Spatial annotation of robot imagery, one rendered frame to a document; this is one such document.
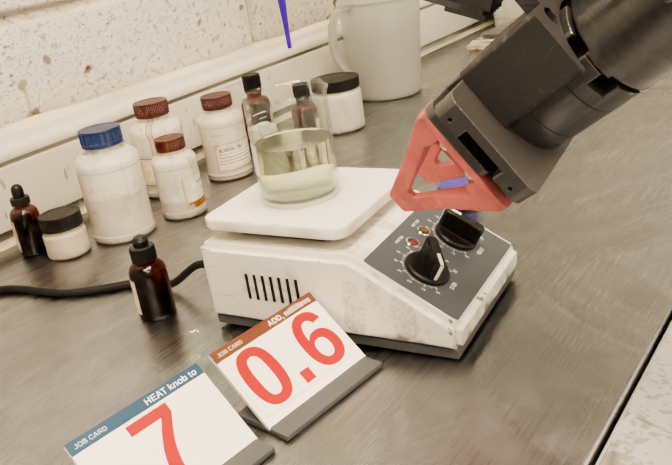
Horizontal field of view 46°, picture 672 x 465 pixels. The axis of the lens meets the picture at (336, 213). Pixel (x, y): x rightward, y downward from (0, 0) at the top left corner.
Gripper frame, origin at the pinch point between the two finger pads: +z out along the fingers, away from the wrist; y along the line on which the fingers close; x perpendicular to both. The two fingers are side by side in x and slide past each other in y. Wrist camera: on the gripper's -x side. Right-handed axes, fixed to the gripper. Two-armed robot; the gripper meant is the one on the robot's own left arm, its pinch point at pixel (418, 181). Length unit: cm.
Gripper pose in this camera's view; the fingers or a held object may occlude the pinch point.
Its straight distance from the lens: 48.1
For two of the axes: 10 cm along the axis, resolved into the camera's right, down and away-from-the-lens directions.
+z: -5.6, 4.3, 7.1
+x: 6.7, 7.4, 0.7
